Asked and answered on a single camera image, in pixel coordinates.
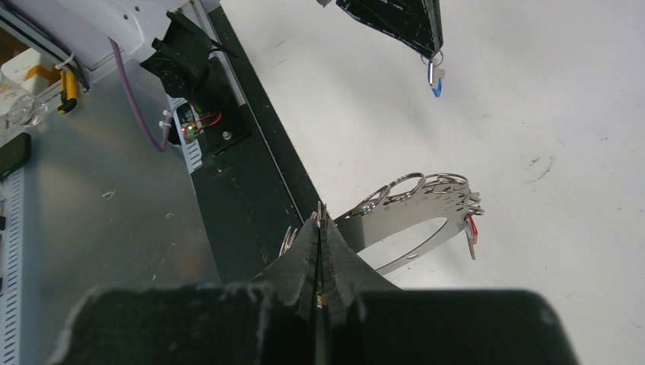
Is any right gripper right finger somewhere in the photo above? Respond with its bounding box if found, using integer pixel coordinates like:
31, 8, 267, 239
320, 219, 400, 325

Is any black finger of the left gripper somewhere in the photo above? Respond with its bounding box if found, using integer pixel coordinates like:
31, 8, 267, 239
335, 0, 443, 59

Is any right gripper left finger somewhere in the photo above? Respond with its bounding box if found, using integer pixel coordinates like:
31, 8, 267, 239
252, 217, 319, 322

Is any silver crescent key holder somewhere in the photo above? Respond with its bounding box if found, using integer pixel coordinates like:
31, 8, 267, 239
278, 172, 486, 276

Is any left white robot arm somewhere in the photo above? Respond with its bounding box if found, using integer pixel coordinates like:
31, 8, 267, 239
62, 1, 445, 111

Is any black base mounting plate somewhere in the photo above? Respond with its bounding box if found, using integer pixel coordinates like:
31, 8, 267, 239
174, 4, 319, 283

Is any key with red tag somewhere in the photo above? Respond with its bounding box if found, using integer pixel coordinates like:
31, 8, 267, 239
464, 214, 478, 261

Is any yellow black tool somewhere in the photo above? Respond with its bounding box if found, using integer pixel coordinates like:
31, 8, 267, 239
57, 68, 79, 114

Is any clear plastic bottle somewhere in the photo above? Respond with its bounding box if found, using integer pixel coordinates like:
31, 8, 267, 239
1, 73, 47, 126

